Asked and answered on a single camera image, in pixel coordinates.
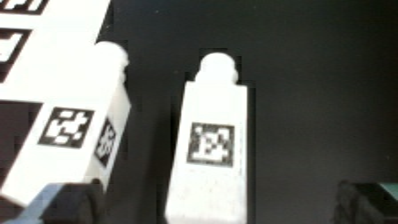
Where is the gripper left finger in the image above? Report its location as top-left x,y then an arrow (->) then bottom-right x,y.
0,179 -> 106,224

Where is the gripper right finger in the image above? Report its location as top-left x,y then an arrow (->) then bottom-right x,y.
332,181 -> 398,224

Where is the white table leg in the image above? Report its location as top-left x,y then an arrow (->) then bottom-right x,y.
0,42 -> 131,205
165,52 -> 249,224

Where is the white sheet with markers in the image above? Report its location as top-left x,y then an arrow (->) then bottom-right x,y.
0,0 -> 114,105

